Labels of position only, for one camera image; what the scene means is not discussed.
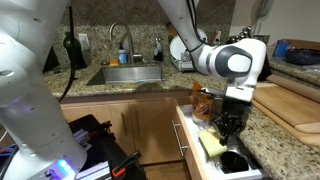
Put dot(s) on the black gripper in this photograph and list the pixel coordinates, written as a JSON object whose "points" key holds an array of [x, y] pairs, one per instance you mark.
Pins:
{"points": [[235, 115]]}

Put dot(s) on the yellow sponge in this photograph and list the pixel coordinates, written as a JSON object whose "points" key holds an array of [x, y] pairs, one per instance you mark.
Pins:
{"points": [[211, 143]]}

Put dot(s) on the orange food packet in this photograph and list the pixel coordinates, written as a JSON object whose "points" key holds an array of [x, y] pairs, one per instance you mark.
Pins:
{"points": [[201, 106]]}

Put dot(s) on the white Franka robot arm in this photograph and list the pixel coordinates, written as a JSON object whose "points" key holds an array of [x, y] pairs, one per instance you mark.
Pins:
{"points": [[30, 110]]}

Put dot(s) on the orange scrub sponge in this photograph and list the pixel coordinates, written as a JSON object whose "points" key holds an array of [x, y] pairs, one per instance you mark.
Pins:
{"points": [[114, 63]]}

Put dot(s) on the black bowl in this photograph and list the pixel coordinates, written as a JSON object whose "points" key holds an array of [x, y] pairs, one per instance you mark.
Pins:
{"points": [[235, 162]]}

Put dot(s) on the small wooden cutting board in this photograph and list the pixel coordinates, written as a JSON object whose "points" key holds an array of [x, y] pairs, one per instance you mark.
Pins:
{"points": [[290, 103]]}

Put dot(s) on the wooden cabinet doors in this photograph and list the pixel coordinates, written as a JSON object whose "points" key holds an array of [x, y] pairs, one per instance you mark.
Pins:
{"points": [[146, 130]]}

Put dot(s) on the grey dish rack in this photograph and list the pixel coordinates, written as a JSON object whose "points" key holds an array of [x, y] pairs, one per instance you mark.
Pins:
{"points": [[181, 65]]}

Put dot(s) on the large white plate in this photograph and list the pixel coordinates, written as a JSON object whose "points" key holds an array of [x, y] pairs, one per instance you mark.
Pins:
{"points": [[176, 48]]}

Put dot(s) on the small white plate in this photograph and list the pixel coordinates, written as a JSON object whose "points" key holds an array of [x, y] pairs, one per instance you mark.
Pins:
{"points": [[202, 35]]}

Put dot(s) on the dark blue bowl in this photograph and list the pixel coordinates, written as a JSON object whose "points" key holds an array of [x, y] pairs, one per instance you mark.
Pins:
{"points": [[301, 56]]}

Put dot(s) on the stainless steel sink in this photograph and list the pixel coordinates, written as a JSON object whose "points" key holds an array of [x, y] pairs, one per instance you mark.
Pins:
{"points": [[131, 75]]}

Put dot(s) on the black equipment cart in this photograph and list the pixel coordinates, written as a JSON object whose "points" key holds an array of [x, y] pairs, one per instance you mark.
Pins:
{"points": [[100, 143]]}

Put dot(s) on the blue soap pump bottle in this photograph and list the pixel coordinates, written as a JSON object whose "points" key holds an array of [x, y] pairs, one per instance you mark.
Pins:
{"points": [[122, 56]]}

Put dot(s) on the curved steel faucet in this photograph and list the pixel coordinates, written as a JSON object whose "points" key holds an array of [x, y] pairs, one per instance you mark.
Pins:
{"points": [[128, 40]]}

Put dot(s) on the green glass bottle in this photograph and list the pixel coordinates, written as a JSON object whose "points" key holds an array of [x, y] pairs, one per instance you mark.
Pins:
{"points": [[68, 50]]}

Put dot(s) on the white wall outlet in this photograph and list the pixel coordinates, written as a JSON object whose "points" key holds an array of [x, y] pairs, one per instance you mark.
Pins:
{"points": [[84, 41]]}

